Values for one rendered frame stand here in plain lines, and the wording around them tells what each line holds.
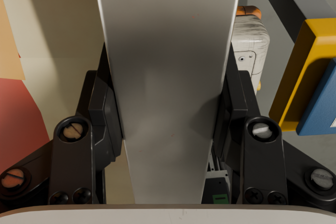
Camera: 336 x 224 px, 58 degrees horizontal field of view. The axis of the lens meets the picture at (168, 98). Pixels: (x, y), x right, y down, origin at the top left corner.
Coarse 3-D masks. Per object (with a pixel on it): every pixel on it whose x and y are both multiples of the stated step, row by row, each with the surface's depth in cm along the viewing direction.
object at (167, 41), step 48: (144, 0) 8; (192, 0) 8; (144, 48) 9; (192, 48) 9; (144, 96) 11; (192, 96) 11; (144, 144) 13; (192, 144) 13; (144, 192) 16; (192, 192) 16
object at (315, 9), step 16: (272, 0) 43; (288, 0) 38; (304, 0) 37; (320, 0) 37; (288, 16) 38; (304, 16) 34; (320, 16) 34; (288, 32) 39; (304, 32) 26; (320, 32) 24; (304, 48) 26; (320, 48) 25; (288, 64) 29; (304, 64) 26; (320, 64) 26; (288, 80) 29; (304, 80) 28; (288, 96) 30; (304, 96) 29; (272, 112) 34; (288, 112) 31; (288, 128) 33
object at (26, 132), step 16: (0, 80) 15; (16, 80) 15; (0, 96) 16; (16, 96) 16; (0, 112) 17; (16, 112) 17; (32, 112) 17; (0, 128) 18; (16, 128) 18; (32, 128) 18; (0, 144) 19; (16, 144) 19; (32, 144) 19; (0, 160) 20; (16, 160) 20
